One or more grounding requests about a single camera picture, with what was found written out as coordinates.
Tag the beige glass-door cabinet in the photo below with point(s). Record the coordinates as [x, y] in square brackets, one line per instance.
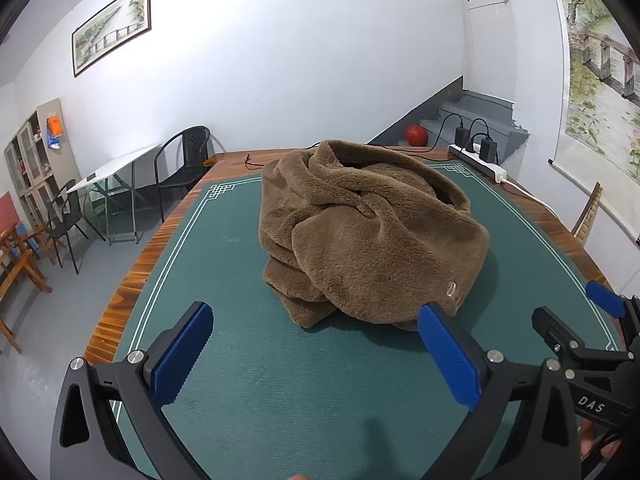
[32, 160]

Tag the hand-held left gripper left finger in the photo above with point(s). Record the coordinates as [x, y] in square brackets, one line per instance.
[182, 355]

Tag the white power strip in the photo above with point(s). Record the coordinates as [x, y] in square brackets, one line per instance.
[475, 162]

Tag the framed landscape painting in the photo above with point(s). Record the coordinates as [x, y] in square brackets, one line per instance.
[110, 27]

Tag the black plastic chair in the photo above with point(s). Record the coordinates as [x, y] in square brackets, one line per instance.
[67, 210]

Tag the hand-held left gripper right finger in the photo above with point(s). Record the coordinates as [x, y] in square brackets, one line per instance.
[450, 360]

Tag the white door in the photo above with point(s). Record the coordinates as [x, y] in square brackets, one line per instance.
[487, 50]

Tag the blue seat wooden chair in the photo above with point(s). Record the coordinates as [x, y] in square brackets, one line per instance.
[24, 236]

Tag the orange packet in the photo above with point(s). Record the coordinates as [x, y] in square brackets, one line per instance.
[54, 125]

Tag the hanging scroll painting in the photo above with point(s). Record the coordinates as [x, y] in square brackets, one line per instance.
[600, 85]

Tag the black metal mesh chair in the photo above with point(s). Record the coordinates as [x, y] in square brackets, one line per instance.
[187, 155]

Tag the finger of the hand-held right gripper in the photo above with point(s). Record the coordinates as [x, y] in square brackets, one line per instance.
[555, 330]
[602, 296]

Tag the orange ball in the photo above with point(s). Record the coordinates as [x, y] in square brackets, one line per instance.
[416, 136]

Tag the white folding table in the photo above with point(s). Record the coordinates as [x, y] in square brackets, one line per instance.
[115, 165]

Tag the light wooden chair backrest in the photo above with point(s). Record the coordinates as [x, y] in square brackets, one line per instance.
[587, 215]

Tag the brown fleece garment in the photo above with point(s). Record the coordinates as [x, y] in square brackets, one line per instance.
[375, 240]

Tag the red board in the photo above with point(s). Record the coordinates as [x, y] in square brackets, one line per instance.
[7, 212]

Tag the black charger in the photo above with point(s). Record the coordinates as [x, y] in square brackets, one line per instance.
[487, 151]
[460, 137]

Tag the green table mat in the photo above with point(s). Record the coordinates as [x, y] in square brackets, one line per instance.
[225, 260]

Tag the person's right hand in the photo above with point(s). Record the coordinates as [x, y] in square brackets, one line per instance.
[592, 440]

